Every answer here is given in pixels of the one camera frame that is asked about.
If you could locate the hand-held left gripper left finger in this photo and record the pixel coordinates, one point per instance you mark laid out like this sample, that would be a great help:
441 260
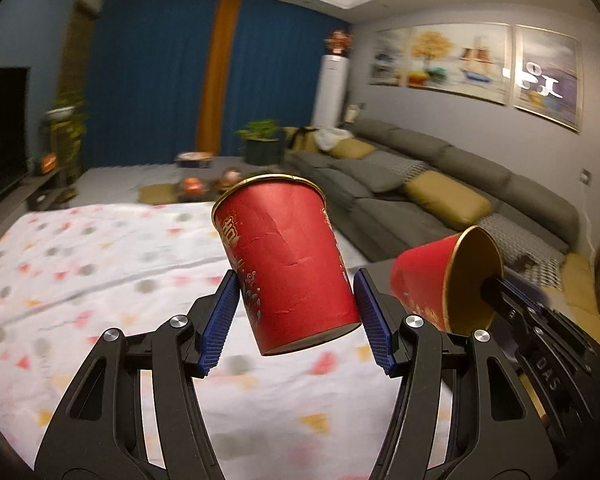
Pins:
217 330

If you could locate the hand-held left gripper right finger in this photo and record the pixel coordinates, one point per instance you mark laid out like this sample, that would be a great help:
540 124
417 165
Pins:
375 325

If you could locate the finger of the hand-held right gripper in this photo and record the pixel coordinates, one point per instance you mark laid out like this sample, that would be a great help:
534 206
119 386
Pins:
545 350

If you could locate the red paper cup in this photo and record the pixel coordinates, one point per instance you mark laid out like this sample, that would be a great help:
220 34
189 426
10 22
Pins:
285 260
420 280

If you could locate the black white patterned cushion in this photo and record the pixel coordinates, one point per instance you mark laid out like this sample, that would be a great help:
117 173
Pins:
525 245
400 166

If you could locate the small orange toy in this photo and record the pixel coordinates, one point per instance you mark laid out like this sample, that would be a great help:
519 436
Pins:
192 187

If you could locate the grey cushion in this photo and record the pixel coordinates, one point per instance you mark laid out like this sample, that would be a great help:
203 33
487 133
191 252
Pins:
375 176

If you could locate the printed white tablecloth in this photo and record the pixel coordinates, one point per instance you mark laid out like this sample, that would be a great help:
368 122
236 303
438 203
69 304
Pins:
80 270

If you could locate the pink round figurine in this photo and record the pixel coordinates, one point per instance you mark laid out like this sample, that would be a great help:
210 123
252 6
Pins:
230 179

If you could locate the flat printed box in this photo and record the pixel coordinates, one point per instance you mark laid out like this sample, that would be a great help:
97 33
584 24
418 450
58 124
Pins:
195 160

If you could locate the small yellow cushion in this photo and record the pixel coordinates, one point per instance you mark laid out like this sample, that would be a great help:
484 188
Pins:
352 149

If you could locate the grey coffee table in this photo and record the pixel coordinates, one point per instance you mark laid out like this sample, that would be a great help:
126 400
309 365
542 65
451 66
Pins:
120 180

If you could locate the grey sofa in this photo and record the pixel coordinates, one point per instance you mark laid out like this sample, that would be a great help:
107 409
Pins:
430 147

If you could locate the white cloth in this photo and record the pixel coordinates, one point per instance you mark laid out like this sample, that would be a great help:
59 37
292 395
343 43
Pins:
334 138

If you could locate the potted plant in dark pot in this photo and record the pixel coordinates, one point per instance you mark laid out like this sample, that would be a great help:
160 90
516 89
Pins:
262 142

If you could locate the grey television cabinet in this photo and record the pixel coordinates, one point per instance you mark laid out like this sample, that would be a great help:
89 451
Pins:
35 190

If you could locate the small orange box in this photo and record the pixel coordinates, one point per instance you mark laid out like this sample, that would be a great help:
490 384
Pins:
47 164

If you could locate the white standing air conditioner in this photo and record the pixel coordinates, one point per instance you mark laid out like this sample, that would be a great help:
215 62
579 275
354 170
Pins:
331 90

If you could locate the orange curtain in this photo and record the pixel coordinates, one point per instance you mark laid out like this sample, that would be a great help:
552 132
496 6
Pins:
215 80

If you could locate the potted plant on stand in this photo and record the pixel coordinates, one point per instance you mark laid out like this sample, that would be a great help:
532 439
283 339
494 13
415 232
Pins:
67 120

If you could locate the blue curtain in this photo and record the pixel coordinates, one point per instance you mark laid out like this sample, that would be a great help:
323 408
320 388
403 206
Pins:
280 65
145 80

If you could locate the small landscape painting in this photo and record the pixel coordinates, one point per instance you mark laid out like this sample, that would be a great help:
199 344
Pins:
389 57

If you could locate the purple grey framed painting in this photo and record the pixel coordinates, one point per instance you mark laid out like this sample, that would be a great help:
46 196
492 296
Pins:
547 77

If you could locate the tree and sailboat painting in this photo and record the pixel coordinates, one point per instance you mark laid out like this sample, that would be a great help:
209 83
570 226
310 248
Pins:
457 62

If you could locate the golden flower ornament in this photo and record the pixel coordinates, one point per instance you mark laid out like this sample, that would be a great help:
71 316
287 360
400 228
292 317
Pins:
339 42

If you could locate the black television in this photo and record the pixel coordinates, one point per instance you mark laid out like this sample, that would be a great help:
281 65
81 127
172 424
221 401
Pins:
0 135

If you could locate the wall socket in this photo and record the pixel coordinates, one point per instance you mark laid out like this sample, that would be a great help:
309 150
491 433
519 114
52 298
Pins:
587 175

